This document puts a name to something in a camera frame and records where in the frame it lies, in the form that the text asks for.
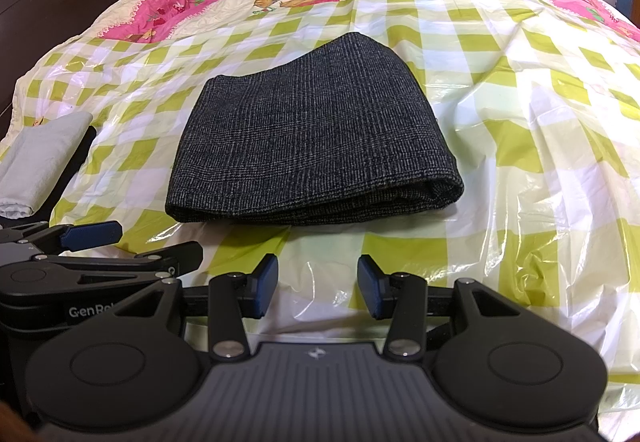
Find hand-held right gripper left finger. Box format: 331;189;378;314
112;253;279;363

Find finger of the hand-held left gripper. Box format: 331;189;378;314
31;244;203;285
0;220;124;255

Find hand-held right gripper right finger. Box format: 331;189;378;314
356;254;528;360

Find grey folded cloth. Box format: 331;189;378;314
0;113;93;219

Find dark checked pants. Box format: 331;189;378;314
165;32;465;227

